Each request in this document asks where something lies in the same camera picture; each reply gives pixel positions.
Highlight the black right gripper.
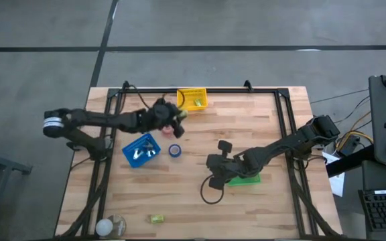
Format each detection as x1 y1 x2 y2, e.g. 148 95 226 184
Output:
206 140 253 191

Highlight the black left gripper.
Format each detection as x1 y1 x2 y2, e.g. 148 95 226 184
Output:
145 98 185 139

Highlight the blue tape roll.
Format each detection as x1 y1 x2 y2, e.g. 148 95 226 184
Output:
168 143 182 158

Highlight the blue plastic basket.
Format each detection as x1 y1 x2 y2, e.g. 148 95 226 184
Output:
121 133 162 169

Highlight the green plastic basket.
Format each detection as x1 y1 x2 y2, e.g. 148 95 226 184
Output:
227 173 262 187

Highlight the yellow plastic basket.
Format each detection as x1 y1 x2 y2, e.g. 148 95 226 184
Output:
176 88 209 112

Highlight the white paper sheet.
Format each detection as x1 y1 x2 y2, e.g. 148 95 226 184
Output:
320 151 346 197

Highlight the black stand leg bar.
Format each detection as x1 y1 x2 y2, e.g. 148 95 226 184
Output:
326 144 377 179

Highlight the black power box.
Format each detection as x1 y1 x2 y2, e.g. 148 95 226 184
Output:
337 135 361 157

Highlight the white round ball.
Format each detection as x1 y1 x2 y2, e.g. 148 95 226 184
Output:
95 218 114 237

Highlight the grey desk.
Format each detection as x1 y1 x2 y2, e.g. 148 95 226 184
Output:
361 159 386 241

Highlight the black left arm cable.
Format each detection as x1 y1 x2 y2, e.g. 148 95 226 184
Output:
125 84 157 110

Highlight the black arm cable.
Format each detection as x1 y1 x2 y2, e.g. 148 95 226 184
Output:
125 84 157 110
200 173 227 206

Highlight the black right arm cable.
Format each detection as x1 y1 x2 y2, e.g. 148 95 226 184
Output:
200 173 227 206

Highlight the black aluminium table frame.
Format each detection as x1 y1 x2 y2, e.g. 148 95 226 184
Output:
57 80 343 241

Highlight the black floor cable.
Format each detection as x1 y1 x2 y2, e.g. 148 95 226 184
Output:
310 87 371 104

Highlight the yellow cable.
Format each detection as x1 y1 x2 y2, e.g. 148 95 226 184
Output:
335 110 375 150

